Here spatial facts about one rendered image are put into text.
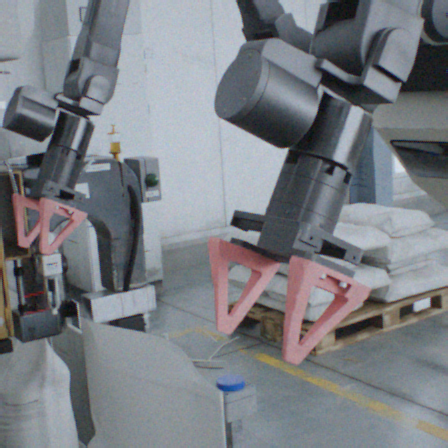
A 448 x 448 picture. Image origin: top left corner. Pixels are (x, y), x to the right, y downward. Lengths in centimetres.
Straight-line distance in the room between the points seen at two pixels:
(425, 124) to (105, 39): 49
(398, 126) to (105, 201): 60
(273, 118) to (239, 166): 602
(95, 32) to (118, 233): 52
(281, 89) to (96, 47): 61
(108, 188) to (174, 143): 472
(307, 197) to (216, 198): 589
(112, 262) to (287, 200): 98
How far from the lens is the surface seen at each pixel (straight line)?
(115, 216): 153
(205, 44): 641
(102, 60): 114
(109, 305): 156
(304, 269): 54
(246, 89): 56
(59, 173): 112
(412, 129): 121
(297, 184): 59
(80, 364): 248
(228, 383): 162
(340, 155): 60
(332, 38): 63
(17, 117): 110
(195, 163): 634
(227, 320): 65
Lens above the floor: 146
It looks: 11 degrees down
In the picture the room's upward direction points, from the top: 4 degrees counter-clockwise
